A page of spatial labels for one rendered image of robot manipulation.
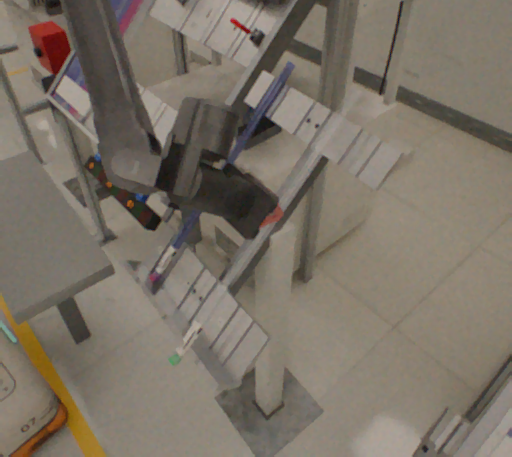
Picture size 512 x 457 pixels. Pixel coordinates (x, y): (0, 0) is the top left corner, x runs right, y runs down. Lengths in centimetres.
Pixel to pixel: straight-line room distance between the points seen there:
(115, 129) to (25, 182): 98
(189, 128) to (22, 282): 78
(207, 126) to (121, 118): 10
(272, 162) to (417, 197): 109
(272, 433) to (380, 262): 82
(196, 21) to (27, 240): 72
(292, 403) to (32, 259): 90
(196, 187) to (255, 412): 115
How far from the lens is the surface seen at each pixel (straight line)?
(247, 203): 58
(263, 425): 157
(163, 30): 273
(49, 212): 138
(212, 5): 130
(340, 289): 186
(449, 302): 194
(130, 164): 53
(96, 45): 60
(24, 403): 145
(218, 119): 53
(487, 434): 82
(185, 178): 52
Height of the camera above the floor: 147
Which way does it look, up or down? 43 degrees down
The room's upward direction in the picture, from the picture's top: straight up
